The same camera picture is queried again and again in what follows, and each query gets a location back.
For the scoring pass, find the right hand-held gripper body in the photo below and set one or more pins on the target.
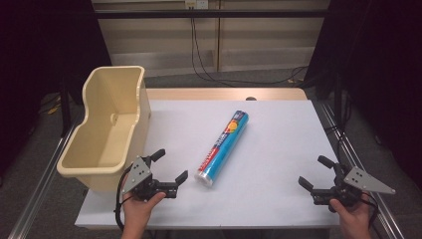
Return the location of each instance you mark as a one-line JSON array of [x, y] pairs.
[[351, 187]]

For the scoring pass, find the cream plastic bin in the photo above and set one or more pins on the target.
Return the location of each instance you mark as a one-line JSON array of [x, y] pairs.
[[109, 127]]

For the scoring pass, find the person's right hand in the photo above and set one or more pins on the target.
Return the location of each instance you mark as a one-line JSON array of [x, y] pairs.
[[352, 217]]

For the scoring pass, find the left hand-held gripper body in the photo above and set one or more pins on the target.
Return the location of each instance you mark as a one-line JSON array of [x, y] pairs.
[[141, 179]]

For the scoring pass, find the blue plastic wrap roll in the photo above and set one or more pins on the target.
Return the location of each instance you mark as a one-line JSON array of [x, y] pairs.
[[224, 148]]

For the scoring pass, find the aluminium rail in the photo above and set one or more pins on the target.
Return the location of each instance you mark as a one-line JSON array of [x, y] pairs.
[[43, 181], [361, 169]]

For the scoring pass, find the person's left hand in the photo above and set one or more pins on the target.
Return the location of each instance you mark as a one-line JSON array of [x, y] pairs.
[[139, 207]]

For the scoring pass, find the white wall socket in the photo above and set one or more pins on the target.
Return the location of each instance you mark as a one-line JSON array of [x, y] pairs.
[[197, 4]]

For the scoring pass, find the white table mat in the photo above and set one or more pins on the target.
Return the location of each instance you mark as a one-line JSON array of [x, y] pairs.
[[265, 159]]

